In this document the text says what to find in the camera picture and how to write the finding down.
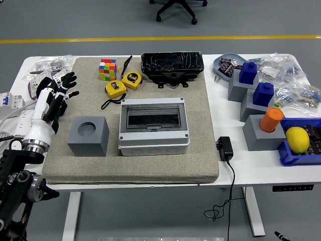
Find blue plastic bin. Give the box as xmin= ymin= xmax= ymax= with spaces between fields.
xmin=277 ymin=117 xmax=321 ymax=167

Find grey-brown mat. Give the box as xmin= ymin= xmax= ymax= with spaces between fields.
xmin=41 ymin=57 xmax=220 ymax=185

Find yellow lemon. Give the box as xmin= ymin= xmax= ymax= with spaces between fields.
xmin=285 ymin=127 xmax=310 ymax=154

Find black office chair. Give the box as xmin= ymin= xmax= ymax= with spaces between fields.
xmin=149 ymin=0 xmax=208 ymax=25

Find white cable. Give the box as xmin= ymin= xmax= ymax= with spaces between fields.
xmin=0 ymin=102 xmax=37 ymax=126

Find yellow tape measure black strap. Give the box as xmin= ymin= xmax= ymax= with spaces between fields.
xmin=101 ymin=80 xmax=128 ymax=110

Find black adapter cord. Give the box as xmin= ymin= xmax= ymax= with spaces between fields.
xmin=203 ymin=159 xmax=248 ymax=241

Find large colourful puzzle cube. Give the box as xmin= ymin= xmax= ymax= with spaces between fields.
xmin=98 ymin=59 xmax=119 ymax=81

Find thin black strap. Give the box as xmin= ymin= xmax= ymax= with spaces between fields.
xmin=121 ymin=55 xmax=133 ymax=77

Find grey electrical box clear lid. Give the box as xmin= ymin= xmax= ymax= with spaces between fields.
xmin=117 ymin=97 xmax=191 ymax=157

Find grey block with round hole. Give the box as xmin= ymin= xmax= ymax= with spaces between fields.
xmin=67 ymin=115 xmax=110 ymax=157

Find black table control panel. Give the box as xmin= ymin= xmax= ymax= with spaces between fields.
xmin=272 ymin=185 xmax=314 ymax=193

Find white socket purple trim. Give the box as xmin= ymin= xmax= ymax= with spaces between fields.
xmin=27 ymin=69 xmax=70 ymax=100

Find black glossy case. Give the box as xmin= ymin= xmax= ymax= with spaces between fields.
xmin=140 ymin=51 xmax=204 ymax=89

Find grey power strip cable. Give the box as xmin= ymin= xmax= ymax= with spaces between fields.
xmin=0 ymin=130 xmax=16 ymax=142

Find white power strip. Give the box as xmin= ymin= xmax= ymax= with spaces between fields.
xmin=14 ymin=109 xmax=38 ymax=141

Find yellow tape measure round label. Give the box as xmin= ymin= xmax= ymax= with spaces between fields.
xmin=121 ymin=71 xmax=143 ymax=88

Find white table leg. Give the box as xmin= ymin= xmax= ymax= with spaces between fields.
xmin=242 ymin=187 xmax=266 ymax=237
xmin=62 ymin=192 xmax=82 ymax=241

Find clear bag of blue parts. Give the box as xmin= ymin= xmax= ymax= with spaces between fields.
xmin=258 ymin=52 xmax=308 ymax=85
xmin=274 ymin=84 xmax=321 ymax=117

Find white circuit breaker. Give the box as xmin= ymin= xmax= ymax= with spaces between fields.
xmin=0 ymin=91 xmax=26 ymax=113

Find blue-grey plate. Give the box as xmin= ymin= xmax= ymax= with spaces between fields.
xmin=212 ymin=52 xmax=248 ymax=82

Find dark brown component strips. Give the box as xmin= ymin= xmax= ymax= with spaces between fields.
xmin=304 ymin=125 xmax=321 ymax=155

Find black power adapter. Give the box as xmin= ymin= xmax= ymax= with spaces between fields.
xmin=216 ymin=136 xmax=234 ymax=161

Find blue block with knob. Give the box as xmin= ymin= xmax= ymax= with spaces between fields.
xmin=239 ymin=62 xmax=259 ymax=85
xmin=252 ymin=82 xmax=274 ymax=106

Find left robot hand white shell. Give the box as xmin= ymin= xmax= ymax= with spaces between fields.
xmin=23 ymin=71 xmax=80 ymax=151

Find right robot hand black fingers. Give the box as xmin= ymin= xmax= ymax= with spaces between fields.
xmin=274 ymin=230 xmax=289 ymax=241

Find dark snack packets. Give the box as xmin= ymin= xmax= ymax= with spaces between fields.
xmin=218 ymin=57 xmax=243 ymax=76

